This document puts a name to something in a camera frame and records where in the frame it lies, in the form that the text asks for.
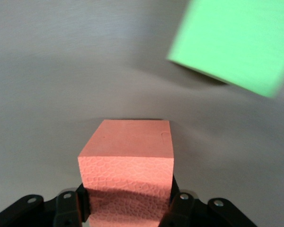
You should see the green foam cube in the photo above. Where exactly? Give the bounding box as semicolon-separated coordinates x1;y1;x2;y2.
165;0;284;99

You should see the orange foam cube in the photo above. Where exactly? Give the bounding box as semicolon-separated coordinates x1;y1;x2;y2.
77;119;175;227

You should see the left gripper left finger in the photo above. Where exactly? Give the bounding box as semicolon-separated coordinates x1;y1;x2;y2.
0;183;92;227

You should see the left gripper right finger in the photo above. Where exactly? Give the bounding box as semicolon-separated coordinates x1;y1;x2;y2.
160;177;257;227

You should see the paper table cover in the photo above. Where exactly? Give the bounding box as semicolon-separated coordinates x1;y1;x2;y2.
0;0;284;227

